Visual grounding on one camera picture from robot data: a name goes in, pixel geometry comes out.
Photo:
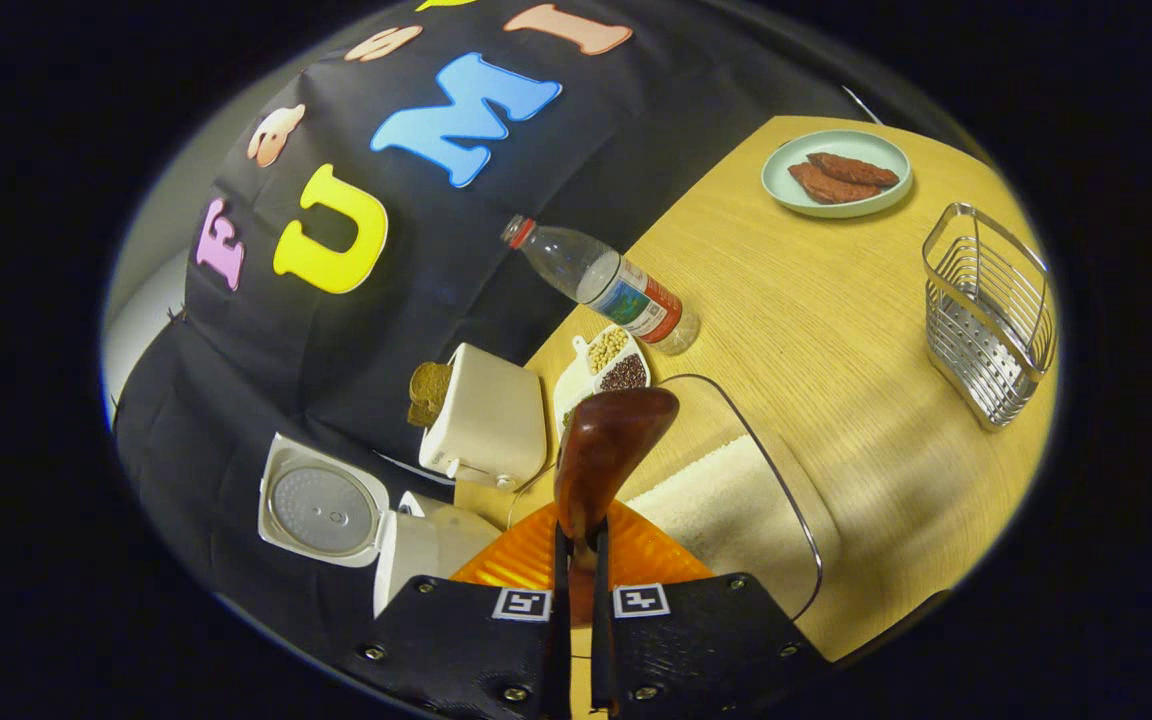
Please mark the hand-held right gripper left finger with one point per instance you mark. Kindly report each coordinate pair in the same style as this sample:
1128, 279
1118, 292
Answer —
466, 640

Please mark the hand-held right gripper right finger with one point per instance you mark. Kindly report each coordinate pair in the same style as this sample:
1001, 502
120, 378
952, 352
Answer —
696, 640

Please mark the white rice cooker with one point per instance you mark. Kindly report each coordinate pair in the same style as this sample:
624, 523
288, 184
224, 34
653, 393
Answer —
321, 510

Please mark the brown wooden spoon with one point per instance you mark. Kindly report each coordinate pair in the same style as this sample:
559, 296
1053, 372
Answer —
606, 450

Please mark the clear rice container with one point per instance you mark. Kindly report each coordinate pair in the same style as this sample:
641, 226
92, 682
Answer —
716, 410

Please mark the cream toaster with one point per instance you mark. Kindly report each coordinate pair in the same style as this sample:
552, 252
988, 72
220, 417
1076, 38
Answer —
491, 420

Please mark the brown bread slice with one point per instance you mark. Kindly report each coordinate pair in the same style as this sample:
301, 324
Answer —
433, 382
423, 412

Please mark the white divided bean dish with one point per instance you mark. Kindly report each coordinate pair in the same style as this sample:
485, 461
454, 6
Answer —
576, 385

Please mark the clear plastic water bottle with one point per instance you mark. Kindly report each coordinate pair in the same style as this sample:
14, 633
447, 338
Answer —
626, 295

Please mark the pale green plate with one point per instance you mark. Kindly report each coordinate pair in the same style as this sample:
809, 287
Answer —
786, 192

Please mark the brown meat slice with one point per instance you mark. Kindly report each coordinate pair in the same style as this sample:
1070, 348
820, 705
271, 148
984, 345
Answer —
861, 170
831, 188

